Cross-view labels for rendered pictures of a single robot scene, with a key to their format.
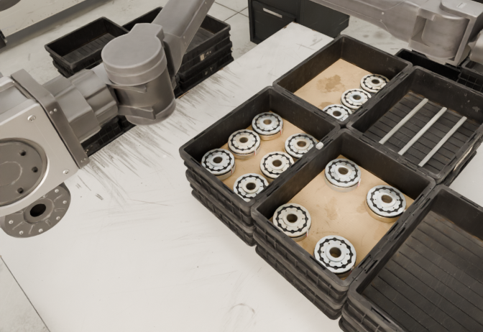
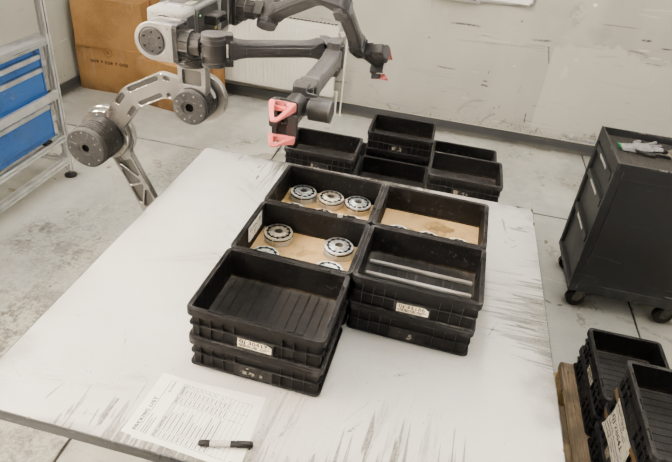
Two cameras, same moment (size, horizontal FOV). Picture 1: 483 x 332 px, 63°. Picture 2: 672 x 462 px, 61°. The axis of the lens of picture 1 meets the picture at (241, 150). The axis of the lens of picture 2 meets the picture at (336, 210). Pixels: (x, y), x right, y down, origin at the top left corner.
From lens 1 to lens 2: 1.56 m
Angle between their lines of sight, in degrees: 41
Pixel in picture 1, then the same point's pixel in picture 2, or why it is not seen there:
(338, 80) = (447, 232)
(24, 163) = (158, 42)
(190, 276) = (225, 230)
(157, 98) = (207, 55)
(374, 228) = not seen: hidden behind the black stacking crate
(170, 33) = (237, 42)
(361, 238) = not seen: hidden behind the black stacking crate
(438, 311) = (253, 315)
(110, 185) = (269, 177)
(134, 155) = not seen: hidden behind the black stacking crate
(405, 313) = (242, 300)
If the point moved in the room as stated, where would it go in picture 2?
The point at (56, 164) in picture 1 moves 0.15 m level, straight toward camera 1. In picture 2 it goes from (167, 52) to (138, 65)
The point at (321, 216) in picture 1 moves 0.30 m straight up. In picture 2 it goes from (295, 250) to (300, 175)
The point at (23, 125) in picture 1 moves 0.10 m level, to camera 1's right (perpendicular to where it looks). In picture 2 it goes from (163, 29) to (176, 38)
